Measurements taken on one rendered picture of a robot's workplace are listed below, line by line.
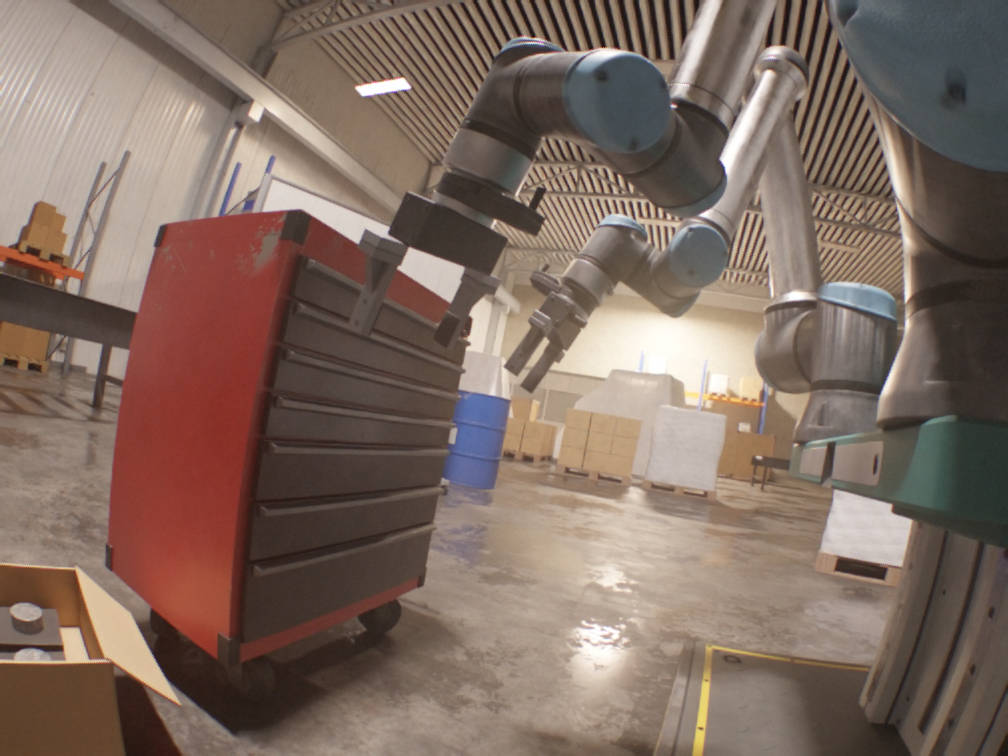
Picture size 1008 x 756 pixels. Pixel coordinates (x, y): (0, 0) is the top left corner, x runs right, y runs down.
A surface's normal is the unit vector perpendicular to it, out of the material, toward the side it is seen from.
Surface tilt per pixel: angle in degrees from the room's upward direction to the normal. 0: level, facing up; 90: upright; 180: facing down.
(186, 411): 90
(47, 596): 90
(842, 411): 70
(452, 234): 114
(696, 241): 95
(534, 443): 90
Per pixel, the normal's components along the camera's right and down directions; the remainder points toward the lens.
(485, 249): 0.70, 0.50
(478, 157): -0.15, 0.20
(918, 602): -0.41, -0.15
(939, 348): -0.84, -0.52
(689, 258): -0.06, 0.00
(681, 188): 0.12, 0.90
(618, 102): 0.45, 0.44
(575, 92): -0.83, 0.20
